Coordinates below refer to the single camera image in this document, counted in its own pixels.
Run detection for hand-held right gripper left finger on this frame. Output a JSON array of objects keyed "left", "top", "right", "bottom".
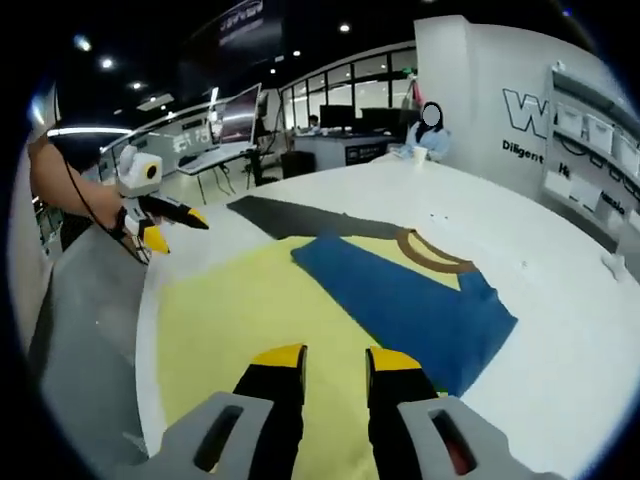
[{"left": 114, "top": 343, "right": 309, "bottom": 480}]

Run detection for person's grey trousers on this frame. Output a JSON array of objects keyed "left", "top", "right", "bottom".
[{"left": 29, "top": 234, "right": 151, "bottom": 466}]

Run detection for white desk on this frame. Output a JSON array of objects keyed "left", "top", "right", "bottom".
[{"left": 177, "top": 147, "right": 257, "bottom": 202}]

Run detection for thin black cable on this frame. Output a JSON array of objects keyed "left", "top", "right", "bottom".
[{"left": 47, "top": 132, "right": 152, "bottom": 266}]

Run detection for white storage bin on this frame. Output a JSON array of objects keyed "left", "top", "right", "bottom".
[
  {"left": 582, "top": 117, "right": 616, "bottom": 154},
  {"left": 615, "top": 130, "right": 640, "bottom": 174},
  {"left": 553, "top": 108, "right": 582, "bottom": 142}
]

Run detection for grey metal shelving rack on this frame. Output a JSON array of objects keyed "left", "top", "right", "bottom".
[{"left": 539, "top": 59, "right": 640, "bottom": 251}]

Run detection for grey reception counter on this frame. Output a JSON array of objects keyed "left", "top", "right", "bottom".
[{"left": 293, "top": 132, "right": 397, "bottom": 172}]

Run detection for black computer monitor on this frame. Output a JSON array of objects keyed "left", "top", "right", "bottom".
[
  {"left": 319, "top": 104, "right": 359, "bottom": 133},
  {"left": 359, "top": 107, "right": 407, "bottom": 134}
]

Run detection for large curved monitor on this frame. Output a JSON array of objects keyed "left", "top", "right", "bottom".
[{"left": 212, "top": 82, "right": 264, "bottom": 147}]

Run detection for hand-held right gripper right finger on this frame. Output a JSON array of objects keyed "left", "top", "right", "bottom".
[{"left": 366, "top": 346, "right": 566, "bottom": 480}]

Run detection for yellow blue black garment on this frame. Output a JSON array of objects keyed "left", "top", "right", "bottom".
[{"left": 149, "top": 195, "right": 519, "bottom": 480}]

